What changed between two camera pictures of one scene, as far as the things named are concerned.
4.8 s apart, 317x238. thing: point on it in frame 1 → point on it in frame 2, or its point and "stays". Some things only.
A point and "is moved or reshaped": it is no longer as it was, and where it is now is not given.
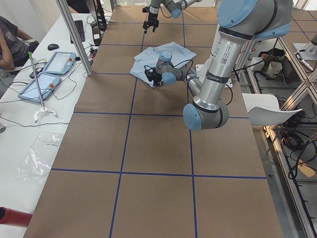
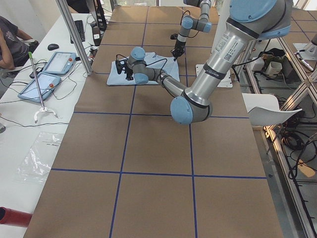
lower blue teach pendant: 47,83 stays
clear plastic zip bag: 36,165 stays
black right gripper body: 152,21 → 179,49
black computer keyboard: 79,25 stays
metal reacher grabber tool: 44,109 stays
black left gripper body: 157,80 → 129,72
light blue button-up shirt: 180,56 is moved or reshaped
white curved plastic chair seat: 264,109 stays
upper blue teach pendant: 60,63 stays
